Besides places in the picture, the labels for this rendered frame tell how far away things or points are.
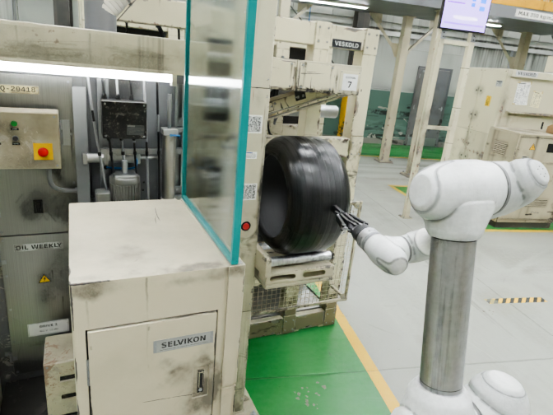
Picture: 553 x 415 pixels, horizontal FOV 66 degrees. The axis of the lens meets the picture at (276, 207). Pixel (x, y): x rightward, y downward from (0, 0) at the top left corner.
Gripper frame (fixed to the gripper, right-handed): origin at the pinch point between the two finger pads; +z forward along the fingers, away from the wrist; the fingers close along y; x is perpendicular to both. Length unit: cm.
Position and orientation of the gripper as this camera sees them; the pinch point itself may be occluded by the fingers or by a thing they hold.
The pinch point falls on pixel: (337, 212)
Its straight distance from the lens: 180.6
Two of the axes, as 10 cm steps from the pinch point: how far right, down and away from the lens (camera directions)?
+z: -4.0, -4.5, 8.0
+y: -9.1, 0.5, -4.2
